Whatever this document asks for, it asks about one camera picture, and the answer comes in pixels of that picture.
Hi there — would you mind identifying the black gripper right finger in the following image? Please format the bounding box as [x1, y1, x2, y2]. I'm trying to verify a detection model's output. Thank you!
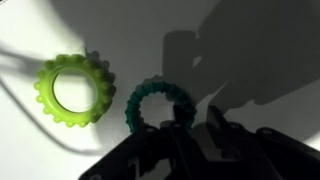
[206, 105, 320, 180]

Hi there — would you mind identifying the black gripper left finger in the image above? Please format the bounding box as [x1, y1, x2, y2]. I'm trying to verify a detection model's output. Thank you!
[78, 103, 218, 180]

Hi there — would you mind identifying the dark green ring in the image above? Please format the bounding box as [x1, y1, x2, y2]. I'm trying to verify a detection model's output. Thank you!
[124, 75, 198, 134]

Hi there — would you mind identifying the lime green bumpy ring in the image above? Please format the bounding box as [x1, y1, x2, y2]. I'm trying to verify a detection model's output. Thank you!
[33, 53, 118, 129]

